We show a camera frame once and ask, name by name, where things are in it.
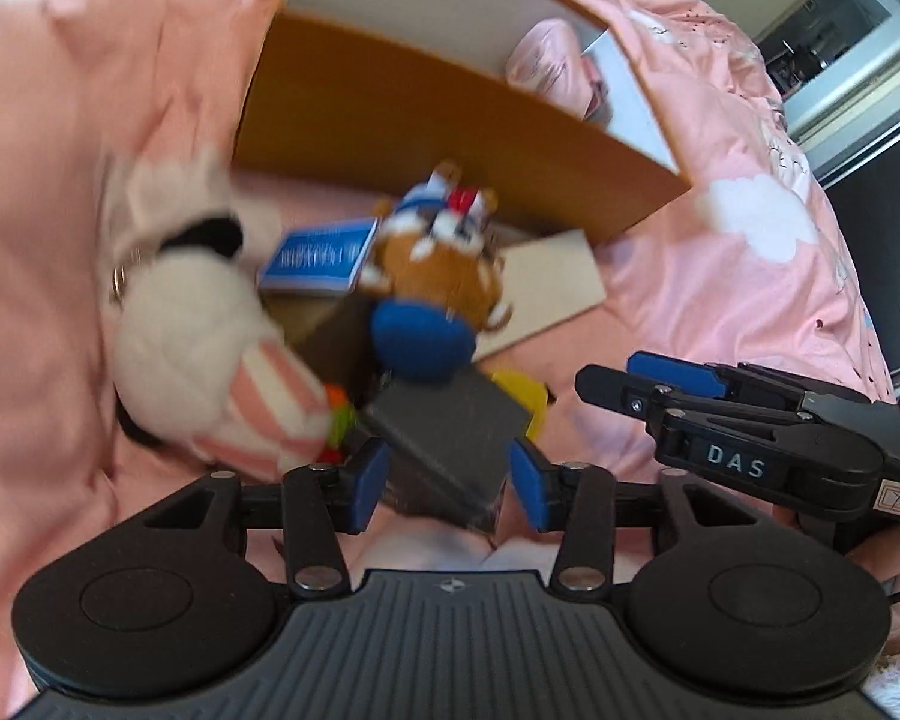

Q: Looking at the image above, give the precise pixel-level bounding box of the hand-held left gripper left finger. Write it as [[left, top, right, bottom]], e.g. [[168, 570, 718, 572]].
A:
[[144, 439, 391, 595]]

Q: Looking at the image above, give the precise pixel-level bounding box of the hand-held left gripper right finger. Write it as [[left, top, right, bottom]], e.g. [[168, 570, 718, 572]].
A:
[[506, 439, 766, 593]]

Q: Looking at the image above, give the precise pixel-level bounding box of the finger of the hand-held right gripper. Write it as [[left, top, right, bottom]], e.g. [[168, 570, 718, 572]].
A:
[[626, 351, 883, 419], [576, 365, 803, 437]]

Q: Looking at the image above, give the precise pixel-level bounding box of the yellow tape measure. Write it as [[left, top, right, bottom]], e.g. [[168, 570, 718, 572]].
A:
[[491, 369, 556, 440]]

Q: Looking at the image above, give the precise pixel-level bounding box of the dark grey box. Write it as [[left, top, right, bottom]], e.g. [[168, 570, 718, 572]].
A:
[[360, 367, 533, 530]]

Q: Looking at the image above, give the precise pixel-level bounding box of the small brown cardboard box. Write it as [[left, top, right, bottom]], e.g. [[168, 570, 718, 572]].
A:
[[270, 292, 391, 400]]

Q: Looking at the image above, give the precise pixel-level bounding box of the brown plush toy blue outfit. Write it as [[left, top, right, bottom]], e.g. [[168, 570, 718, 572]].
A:
[[367, 161, 511, 383]]

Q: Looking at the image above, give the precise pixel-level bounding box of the white plush toy striped outfit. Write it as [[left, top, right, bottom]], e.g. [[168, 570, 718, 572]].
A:
[[109, 150, 331, 477]]

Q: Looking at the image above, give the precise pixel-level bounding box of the orange storage box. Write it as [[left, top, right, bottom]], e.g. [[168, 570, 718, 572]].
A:
[[234, 0, 695, 248]]

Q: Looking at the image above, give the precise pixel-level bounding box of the red green small toy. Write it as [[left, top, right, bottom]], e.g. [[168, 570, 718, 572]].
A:
[[321, 382, 362, 466]]

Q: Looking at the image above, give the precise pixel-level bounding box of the pink printed bed sheet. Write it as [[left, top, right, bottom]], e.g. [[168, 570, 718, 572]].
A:
[[0, 0, 900, 720]]

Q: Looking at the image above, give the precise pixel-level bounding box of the white flat board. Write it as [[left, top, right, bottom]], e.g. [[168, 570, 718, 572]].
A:
[[472, 229, 607, 362]]

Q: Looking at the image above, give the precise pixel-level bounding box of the blue card box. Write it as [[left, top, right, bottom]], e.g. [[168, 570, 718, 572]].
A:
[[259, 217, 380, 295]]

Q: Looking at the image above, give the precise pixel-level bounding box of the pink plush toy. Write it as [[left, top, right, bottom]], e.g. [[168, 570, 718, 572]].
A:
[[504, 19, 614, 125]]

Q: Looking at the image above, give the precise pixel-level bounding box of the white door frame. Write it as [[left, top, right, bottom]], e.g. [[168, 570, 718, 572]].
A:
[[660, 0, 900, 188]]

